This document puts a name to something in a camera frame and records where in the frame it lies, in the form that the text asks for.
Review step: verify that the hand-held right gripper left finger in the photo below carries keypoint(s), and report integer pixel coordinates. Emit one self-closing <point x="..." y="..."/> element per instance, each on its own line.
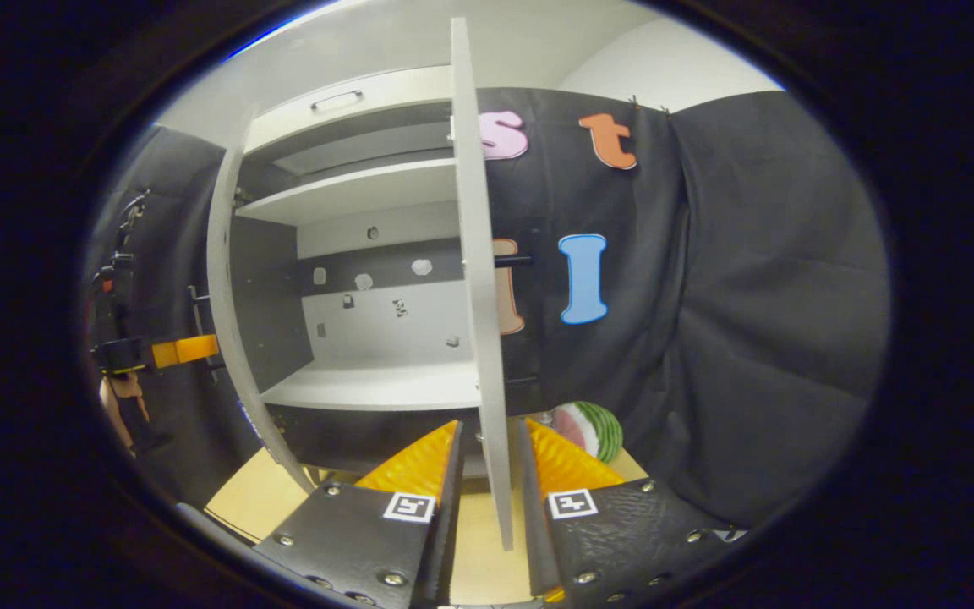
<point x="449" y="524"/>

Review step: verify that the black backdrop cloth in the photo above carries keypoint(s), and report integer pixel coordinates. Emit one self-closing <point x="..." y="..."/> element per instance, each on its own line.
<point x="174" y="254"/>
<point x="749" y="296"/>

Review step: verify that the watermelon slice toy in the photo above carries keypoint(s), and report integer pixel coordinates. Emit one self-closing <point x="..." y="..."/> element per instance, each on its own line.
<point x="597" y="427"/>

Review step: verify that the grey double-door shoe cabinet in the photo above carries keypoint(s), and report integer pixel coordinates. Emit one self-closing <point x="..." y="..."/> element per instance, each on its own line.
<point x="385" y="334"/>

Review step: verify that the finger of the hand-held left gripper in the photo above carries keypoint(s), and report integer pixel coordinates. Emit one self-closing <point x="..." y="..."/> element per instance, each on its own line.
<point x="183" y="349"/>

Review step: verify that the grey cabinet top flap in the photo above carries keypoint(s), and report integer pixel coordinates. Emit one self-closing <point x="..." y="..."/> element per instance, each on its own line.
<point x="402" y="93"/>

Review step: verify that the grey cabinet door camera sticker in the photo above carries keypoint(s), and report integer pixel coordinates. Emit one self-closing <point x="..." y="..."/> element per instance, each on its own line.
<point x="218" y="271"/>

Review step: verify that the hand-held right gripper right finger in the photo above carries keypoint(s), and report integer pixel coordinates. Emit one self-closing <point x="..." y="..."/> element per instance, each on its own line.
<point x="538" y="541"/>

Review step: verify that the white cabinet shelf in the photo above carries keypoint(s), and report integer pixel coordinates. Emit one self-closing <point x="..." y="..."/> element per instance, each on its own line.
<point x="369" y="385"/>
<point x="352" y="193"/>

